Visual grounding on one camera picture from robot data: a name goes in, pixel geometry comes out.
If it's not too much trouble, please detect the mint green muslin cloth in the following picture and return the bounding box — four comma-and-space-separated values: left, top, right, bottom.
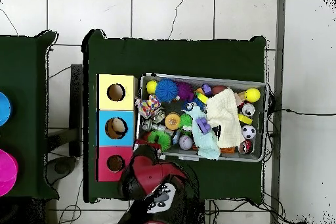
184, 105, 221, 161

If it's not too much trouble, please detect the cream muslin cloth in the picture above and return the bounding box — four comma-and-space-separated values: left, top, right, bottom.
205, 87, 246, 148

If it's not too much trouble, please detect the wooden box with three holes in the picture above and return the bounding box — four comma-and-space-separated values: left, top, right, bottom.
95, 73, 138, 183

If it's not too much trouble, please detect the large green spiky ball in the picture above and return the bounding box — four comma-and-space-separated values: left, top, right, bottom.
147, 129, 172, 153

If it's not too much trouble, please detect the toy hamburger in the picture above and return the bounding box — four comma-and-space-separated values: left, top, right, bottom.
164, 112, 181, 131

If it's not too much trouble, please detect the colourful dotted cloth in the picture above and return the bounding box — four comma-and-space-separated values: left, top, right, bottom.
135, 94, 162, 119

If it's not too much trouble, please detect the white baseball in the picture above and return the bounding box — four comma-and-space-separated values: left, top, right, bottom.
178, 135, 194, 150

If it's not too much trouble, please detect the blue spiky rubber ball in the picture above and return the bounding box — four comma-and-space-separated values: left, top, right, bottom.
154, 78, 180, 103

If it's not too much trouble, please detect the purple plastic building block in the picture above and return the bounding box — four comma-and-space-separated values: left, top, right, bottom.
195, 116, 212, 134

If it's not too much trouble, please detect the purple spiky rubber ball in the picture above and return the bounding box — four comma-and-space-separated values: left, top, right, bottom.
176, 81, 196, 102

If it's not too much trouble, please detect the dark green tablecloth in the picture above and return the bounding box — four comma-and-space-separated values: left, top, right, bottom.
0, 30, 60, 200
82, 29, 267, 203

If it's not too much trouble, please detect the black and white soccer ball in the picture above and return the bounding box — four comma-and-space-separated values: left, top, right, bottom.
241, 124, 257, 140

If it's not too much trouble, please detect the yellow ball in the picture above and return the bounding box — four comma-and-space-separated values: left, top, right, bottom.
244, 87, 262, 103

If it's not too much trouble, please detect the magenta round disc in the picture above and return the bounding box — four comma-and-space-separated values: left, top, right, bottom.
0, 148, 19, 197

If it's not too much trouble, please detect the blue round disc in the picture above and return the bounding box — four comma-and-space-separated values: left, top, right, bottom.
0, 91, 13, 127

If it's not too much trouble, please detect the silver wire mesh bin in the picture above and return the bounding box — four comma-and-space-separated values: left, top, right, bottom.
135, 72, 270, 163

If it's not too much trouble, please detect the black cable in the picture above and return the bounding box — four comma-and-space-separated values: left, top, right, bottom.
272, 107, 336, 116

